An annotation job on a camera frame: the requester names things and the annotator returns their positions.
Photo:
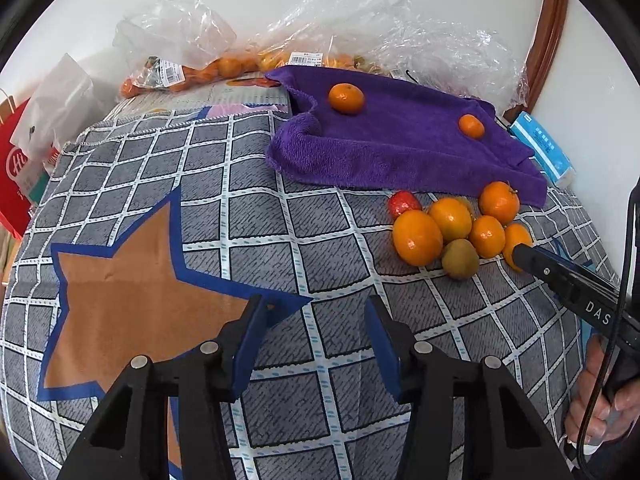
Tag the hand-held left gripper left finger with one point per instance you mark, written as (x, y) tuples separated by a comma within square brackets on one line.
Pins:
[(247, 355)]

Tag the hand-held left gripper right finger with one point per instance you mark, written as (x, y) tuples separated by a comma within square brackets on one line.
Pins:
[(382, 347)]

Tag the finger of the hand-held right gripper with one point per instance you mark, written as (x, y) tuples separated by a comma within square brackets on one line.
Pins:
[(550, 272)]

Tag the small orange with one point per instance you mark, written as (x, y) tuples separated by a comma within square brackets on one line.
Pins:
[(472, 126), (516, 236), (487, 236)]

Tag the green kiwi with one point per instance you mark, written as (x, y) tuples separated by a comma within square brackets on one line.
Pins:
[(460, 258)]

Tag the large orange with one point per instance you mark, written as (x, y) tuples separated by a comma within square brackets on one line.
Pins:
[(417, 237)]

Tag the red tomato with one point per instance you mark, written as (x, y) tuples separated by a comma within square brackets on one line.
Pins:
[(404, 203)]

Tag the person's right hand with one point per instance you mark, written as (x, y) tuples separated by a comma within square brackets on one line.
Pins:
[(580, 415)]

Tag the blue tissue pack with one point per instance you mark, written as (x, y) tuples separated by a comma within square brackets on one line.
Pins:
[(542, 147)]

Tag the purple towel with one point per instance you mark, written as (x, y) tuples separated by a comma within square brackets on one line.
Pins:
[(390, 145)]

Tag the colourful printed sheet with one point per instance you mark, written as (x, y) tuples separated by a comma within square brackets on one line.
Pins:
[(240, 95)]

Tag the red paper bag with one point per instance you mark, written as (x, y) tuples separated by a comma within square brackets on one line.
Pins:
[(12, 180)]

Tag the white plastic bag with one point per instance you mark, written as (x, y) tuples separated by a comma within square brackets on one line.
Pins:
[(57, 110)]

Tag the clear bag of oranges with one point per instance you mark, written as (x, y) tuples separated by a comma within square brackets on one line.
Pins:
[(170, 45)]

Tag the clear bag of mixed produce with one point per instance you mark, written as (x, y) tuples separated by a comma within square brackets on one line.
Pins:
[(330, 25)]

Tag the brown wooden door frame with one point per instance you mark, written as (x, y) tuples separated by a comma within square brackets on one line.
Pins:
[(547, 40)]

